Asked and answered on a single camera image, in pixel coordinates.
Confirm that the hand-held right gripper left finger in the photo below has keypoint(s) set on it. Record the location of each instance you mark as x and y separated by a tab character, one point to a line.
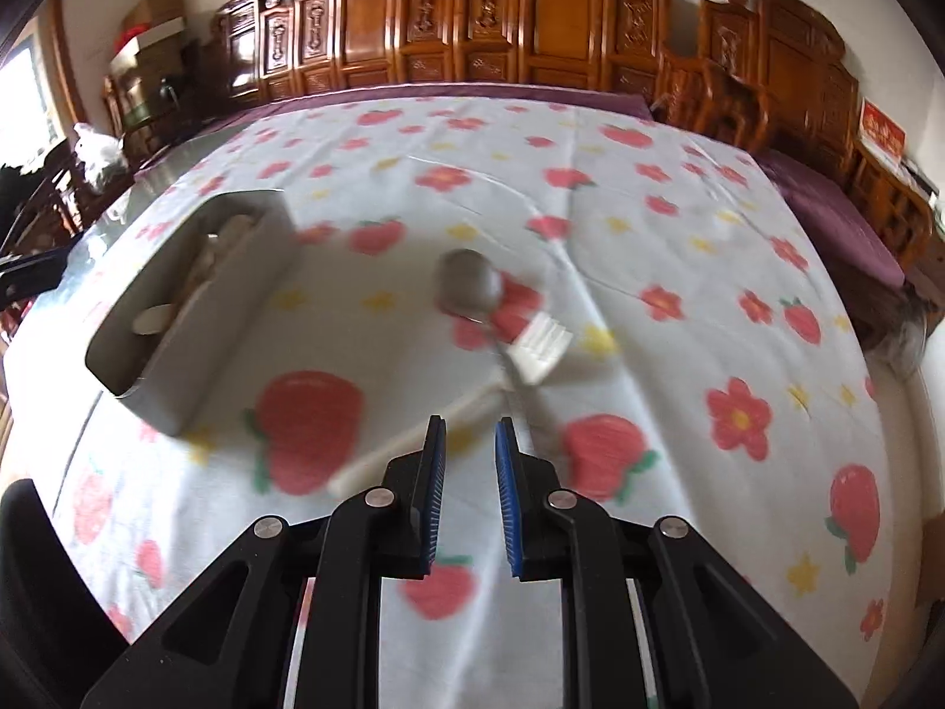
432	487

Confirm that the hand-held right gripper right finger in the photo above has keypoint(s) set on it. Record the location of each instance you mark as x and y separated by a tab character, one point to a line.
511	502

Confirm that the white plastic fork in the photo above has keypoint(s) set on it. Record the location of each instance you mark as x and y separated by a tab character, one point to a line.
543	354

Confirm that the grey utensil tray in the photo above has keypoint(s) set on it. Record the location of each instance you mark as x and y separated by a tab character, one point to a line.
214	354

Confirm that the large cream spoon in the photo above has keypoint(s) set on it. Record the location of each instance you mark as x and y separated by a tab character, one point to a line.
221	236

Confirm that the strawberry flower printed tablecloth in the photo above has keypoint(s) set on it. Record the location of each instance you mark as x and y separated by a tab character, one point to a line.
664	236

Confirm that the dark wooden chair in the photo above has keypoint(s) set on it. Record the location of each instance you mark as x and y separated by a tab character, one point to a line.
37	207

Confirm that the long purple seat cushion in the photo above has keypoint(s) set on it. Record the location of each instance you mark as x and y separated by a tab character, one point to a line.
458	88

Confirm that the white plastic bag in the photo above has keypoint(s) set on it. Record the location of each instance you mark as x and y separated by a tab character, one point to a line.
100	155

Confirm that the short purple seat cushion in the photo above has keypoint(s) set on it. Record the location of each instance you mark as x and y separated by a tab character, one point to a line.
827	199

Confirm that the long carved wooden sofa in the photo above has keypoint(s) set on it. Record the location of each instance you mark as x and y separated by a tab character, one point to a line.
561	7

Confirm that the red printed box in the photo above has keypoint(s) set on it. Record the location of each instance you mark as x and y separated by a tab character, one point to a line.
882	129

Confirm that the short carved wooden sofa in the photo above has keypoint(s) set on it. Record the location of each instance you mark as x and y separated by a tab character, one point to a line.
775	37

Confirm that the cardboard box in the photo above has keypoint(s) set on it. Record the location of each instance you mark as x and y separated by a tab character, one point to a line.
151	15

